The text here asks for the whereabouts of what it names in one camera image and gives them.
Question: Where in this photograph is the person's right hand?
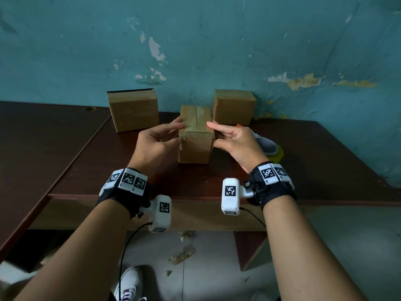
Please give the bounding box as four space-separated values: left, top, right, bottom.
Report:
206 121 270 173

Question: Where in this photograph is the person's left hand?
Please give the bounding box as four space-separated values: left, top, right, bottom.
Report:
127 117 186 181

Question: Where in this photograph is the orange tape dispenser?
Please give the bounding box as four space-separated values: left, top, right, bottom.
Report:
236 123 279 156

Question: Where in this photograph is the yellowish clear tape roll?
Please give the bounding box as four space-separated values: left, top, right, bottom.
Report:
269 144 284 164

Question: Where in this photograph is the small brown cardboard box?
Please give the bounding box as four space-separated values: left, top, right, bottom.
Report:
212 89 257 126

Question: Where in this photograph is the cardboard box with dark edge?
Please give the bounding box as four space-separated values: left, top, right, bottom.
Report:
107 88 160 133

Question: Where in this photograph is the large brown cardboard box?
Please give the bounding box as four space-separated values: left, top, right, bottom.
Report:
178 105 216 165

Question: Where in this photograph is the person's right forearm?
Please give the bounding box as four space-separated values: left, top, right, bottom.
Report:
263 194 367 301

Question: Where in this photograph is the dark brown wooden table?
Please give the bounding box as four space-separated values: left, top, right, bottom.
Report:
30 112 401 273

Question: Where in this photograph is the crumpled clear plastic scrap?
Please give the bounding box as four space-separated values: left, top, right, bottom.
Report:
169 231 196 265

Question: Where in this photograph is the dark brown wooden desk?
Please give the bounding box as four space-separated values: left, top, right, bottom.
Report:
0 101 112 260

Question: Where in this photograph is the white left shoe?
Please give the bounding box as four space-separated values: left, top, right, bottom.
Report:
113 266 147 301

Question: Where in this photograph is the black left wrist strap with markers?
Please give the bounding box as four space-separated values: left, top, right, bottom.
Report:
96 167 151 218

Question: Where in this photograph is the black wrist strap with markers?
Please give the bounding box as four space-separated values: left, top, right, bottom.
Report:
96 167 151 218
247 162 297 210

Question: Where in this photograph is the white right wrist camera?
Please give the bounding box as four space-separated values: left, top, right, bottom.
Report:
221 178 254 216

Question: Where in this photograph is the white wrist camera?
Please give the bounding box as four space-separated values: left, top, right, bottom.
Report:
139 194 172 233
221 178 254 216

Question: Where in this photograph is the black right wrist strap with markers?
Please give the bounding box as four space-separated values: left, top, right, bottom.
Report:
247 162 297 210

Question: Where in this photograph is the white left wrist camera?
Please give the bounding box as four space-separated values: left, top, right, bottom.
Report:
139 194 172 233

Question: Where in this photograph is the black right camera cable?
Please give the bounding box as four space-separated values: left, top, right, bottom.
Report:
239 207 267 229

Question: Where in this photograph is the black camera cable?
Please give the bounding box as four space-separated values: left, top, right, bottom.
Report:
118 222 153 301
239 207 267 229

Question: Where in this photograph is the black left camera cable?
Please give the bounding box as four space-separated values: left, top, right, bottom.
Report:
118 222 153 301

